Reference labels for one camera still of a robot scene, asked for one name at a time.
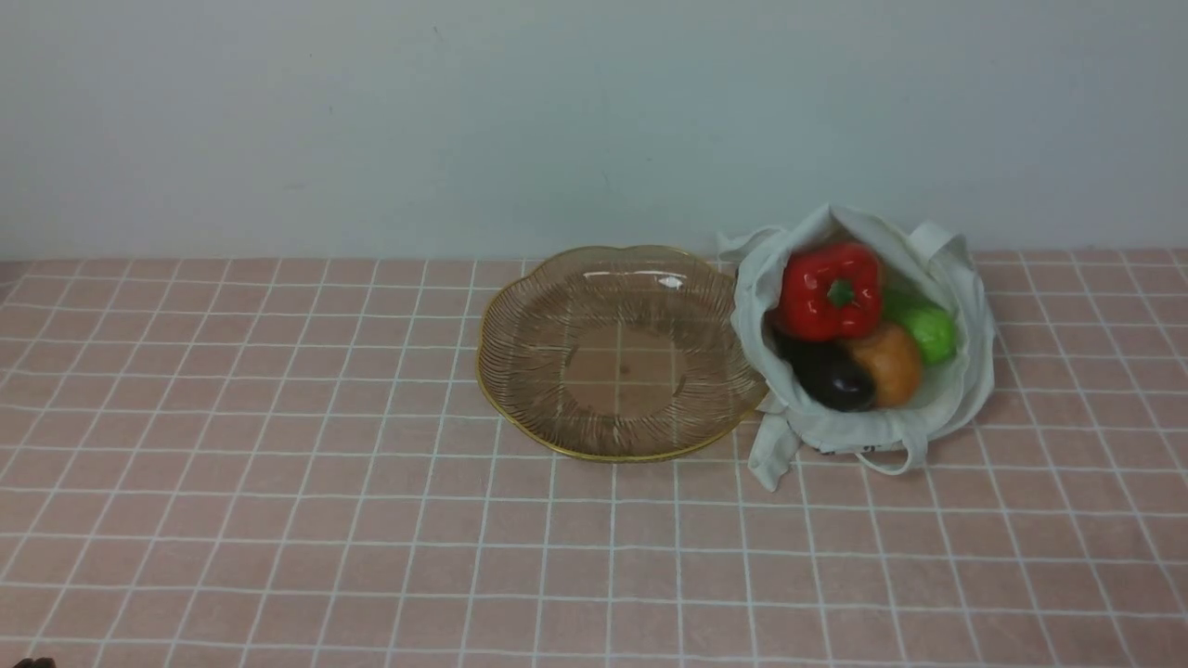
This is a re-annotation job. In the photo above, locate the red bell pepper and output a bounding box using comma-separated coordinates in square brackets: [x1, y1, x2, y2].
[772, 241, 884, 342]

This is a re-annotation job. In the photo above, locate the white cloth bag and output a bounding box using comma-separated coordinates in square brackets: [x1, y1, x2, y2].
[718, 204, 996, 492]

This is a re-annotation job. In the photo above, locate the amber glass plate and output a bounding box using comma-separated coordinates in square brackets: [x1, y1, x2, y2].
[476, 245, 767, 462]

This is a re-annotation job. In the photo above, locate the dark purple eggplant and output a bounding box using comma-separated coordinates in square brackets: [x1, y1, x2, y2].
[771, 330, 877, 412]

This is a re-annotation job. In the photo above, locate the brown potato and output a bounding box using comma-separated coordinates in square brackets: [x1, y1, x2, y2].
[843, 321, 924, 409]

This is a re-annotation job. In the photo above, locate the green cucumber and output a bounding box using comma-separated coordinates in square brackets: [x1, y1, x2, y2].
[883, 289, 958, 366]

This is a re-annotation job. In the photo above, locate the dark object at corner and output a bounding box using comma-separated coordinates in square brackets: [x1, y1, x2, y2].
[13, 657, 57, 668]

